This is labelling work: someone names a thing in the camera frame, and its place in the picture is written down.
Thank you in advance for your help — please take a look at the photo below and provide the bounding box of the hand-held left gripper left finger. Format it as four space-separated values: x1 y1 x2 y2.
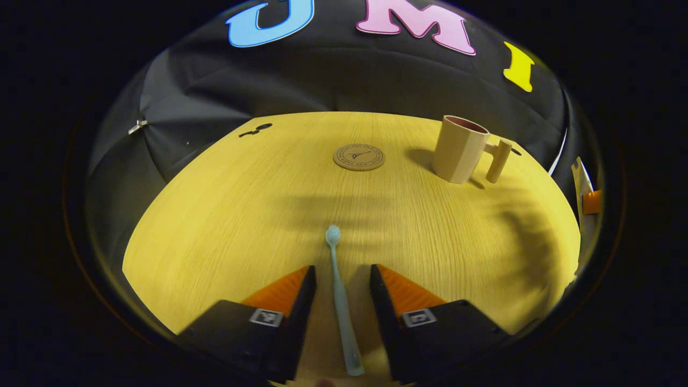
177 264 318 385

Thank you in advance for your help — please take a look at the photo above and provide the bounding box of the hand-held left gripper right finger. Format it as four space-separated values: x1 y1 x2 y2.
369 263 511 385

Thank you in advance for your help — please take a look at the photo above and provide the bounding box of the white toothpaste tube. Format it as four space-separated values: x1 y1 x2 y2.
571 157 600 259

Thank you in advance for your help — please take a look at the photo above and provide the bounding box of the pale blue toothbrush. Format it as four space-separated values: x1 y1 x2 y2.
325 225 365 377

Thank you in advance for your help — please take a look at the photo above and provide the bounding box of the beige cup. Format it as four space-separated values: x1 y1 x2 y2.
432 115 514 185

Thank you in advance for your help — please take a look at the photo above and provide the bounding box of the round brown coaster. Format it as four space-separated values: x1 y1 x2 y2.
333 143 386 171

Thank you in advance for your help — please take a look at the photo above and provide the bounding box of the black backdrop cloth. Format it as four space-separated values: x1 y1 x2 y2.
86 0 578 275

